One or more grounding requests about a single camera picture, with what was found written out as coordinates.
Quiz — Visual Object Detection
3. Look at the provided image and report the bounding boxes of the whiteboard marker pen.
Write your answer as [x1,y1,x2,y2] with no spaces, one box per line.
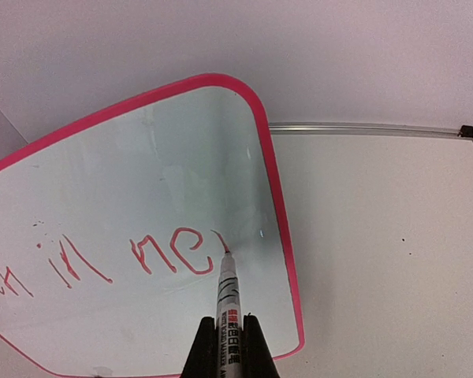
[216,250,243,378]

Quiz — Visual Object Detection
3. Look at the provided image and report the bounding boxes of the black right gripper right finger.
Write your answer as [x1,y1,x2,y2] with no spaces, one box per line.
[240,314,280,378]

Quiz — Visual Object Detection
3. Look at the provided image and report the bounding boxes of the pink framed whiteboard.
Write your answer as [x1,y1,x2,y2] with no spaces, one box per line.
[0,74,304,377]

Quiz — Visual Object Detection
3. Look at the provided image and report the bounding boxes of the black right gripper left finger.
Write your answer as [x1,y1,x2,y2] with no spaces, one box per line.
[180,317,218,378]

